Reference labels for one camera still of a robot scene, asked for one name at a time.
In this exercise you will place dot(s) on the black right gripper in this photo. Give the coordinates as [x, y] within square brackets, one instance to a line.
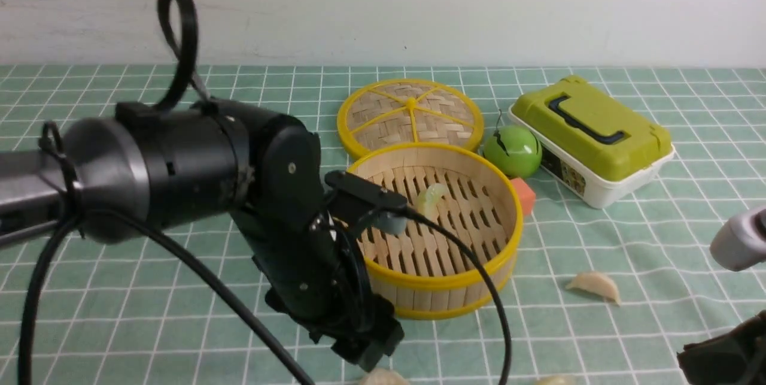
[736, 357]

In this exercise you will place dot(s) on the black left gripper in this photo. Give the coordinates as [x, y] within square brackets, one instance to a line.
[316, 270]

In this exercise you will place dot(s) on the pale green dumpling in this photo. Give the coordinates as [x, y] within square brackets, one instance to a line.
[426, 203]

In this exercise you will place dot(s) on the cream dumpling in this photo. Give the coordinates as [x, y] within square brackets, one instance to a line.
[557, 379]
[383, 376]
[597, 283]

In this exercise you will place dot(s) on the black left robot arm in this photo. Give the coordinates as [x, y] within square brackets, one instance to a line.
[106, 176]

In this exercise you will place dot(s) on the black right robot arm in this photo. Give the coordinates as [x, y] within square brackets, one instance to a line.
[740, 243]

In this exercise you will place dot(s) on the bamboo steamer tray yellow rim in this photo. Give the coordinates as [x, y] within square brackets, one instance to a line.
[420, 271]

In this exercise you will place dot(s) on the woven bamboo steamer lid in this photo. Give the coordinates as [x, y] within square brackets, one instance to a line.
[408, 110]

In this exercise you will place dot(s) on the orange foam cube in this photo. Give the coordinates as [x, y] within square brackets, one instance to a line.
[526, 195]

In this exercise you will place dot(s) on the green toy apple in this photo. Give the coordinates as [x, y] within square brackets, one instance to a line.
[513, 149]

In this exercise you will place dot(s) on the green lidded white box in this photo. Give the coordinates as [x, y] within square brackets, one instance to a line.
[599, 148]

